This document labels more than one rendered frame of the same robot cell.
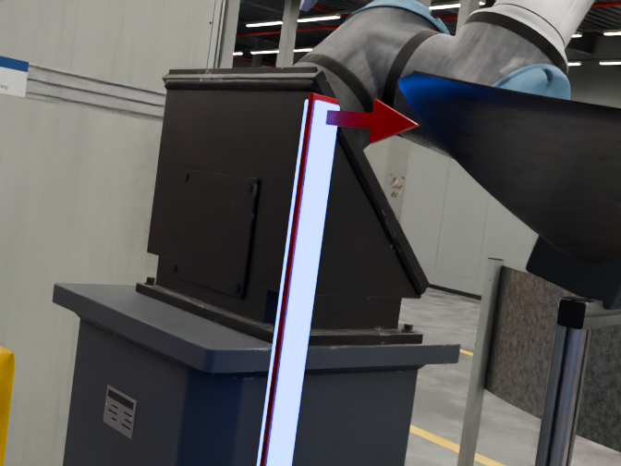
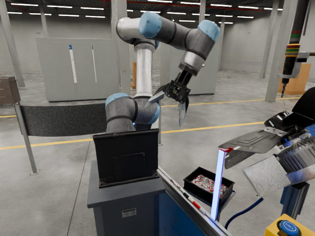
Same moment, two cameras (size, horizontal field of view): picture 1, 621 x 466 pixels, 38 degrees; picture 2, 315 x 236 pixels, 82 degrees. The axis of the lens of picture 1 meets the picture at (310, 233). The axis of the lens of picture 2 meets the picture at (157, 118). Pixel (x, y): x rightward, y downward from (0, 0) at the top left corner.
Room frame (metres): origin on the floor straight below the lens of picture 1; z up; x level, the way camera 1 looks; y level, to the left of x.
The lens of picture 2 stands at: (0.49, 0.63, 1.52)
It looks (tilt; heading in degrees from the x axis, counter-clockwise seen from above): 19 degrees down; 294
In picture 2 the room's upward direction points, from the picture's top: straight up
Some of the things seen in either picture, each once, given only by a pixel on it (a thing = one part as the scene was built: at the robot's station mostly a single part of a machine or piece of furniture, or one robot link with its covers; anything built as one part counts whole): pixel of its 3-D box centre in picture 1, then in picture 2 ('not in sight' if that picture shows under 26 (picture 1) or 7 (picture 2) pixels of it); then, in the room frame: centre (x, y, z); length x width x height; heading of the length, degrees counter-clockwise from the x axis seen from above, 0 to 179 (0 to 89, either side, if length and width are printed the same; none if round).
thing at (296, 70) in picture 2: not in sight; (291, 65); (0.30, -0.28, 1.48); 0.09 x 0.07 x 0.10; 0
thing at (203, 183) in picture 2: not in sight; (207, 187); (0.57, -0.22, 0.83); 0.19 x 0.14 x 0.04; 161
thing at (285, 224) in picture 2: not in sight; (288, 228); (0.31, 0.16, 1.08); 0.04 x 0.04 x 0.02
